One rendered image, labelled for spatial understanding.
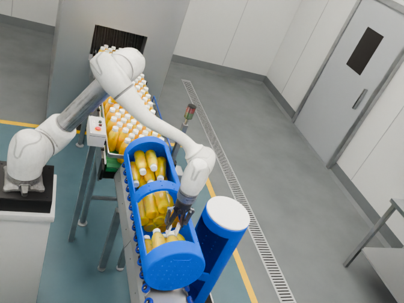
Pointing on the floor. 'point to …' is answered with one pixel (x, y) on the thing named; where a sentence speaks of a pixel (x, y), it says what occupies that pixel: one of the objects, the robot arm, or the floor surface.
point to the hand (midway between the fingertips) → (172, 229)
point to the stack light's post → (177, 143)
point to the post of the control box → (82, 192)
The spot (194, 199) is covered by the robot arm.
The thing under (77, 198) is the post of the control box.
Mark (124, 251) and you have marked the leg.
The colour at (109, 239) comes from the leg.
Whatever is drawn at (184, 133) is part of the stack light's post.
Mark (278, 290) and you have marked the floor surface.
